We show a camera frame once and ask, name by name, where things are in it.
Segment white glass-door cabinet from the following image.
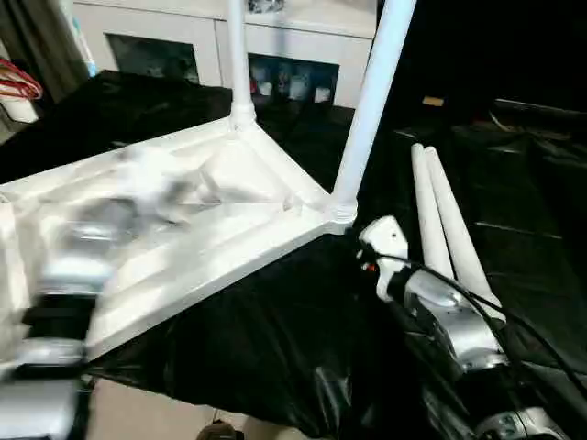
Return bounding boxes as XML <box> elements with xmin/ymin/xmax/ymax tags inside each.
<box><xmin>71</xmin><ymin>0</ymin><xmax>375</xmax><ymax>110</ymax></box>

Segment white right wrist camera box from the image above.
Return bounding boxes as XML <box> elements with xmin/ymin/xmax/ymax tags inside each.
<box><xmin>358</xmin><ymin>215</ymin><xmax>411</xmax><ymax>303</ymax></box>

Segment black television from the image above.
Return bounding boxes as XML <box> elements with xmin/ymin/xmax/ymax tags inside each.
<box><xmin>492</xmin><ymin>97</ymin><xmax>587</xmax><ymax>124</ymax></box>

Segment red clothes hangers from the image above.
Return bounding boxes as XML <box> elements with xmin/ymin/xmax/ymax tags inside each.
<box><xmin>0</xmin><ymin>57</ymin><xmax>44</xmax><ymax>99</ymax></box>

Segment white plastic table leg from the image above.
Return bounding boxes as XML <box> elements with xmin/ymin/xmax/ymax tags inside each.
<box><xmin>226</xmin><ymin>0</ymin><xmax>257</xmax><ymax>133</ymax></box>
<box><xmin>323</xmin><ymin>0</ymin><xmax>419</xmax><ymax>229</ymax></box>
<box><xmin>409</xmin><ymin>142</ymin><xmax>456</xmax><ymax>281</ymax></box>
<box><xmin>423</xmin><ymin>145</ymin><xmax>508</xmax><ymax>323</ymax></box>

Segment grey curtain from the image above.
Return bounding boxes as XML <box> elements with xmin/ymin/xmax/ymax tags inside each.
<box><xmin>0</xmin><ymin>0</ymin><xmax>78</xmax><ymax>103</ymax></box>

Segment grey robot foot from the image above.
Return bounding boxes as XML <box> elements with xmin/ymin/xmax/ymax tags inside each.
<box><xmin>198</xmin><ymin>420</ymin><xmax>240</xmax><ymax>440</ymax></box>

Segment white plastic container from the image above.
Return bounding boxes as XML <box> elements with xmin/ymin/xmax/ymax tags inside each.
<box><xmin>6</xmin><ymin>96</ymin><xmax>40</xmax><ymax>125</ymax></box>

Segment white teal patterned curtain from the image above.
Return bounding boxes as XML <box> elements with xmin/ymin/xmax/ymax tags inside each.
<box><xmin>68</xmin><ymin>0</ymin><xmax>100</xmax><ymax>78</ymax></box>

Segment white plastic table top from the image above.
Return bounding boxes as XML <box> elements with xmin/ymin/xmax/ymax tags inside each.
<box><xmin>0</xmin><ymin>116</ymin><xmax>360</xmax><ymax>364</ymax></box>

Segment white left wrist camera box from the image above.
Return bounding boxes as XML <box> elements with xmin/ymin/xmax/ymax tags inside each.
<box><xmin>112</xmin><ymin>146</ymin><xmax>222</xmax><ymax>226</ymax></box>

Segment black glossy mat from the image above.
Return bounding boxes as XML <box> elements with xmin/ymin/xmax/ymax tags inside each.
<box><xmin>0</xmin><ymin>68</ymin><xmax>587</xmax><ymax>440</ymax></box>

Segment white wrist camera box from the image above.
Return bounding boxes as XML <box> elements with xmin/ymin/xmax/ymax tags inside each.
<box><xmin>358</xmin><ymin>215</ymin><xmax>411</xmax><ymax>303</ymax></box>
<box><xmin>112</xmin><ymin>146</ymin><xmax>222</xmax><ymax>226</ymax></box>

